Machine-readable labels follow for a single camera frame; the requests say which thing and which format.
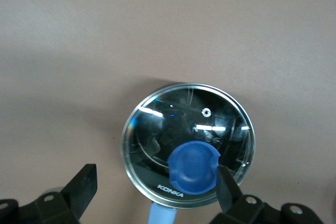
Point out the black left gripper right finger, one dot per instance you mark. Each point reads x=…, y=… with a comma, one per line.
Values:
x=225, y=190

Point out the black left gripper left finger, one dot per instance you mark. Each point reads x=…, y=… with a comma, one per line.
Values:
x=81, y=187

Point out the glass lid with blue knob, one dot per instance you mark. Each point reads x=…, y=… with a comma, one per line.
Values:
x=157, y=134

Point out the brown table cover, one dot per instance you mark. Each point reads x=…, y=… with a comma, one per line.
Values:
x=78, y=24

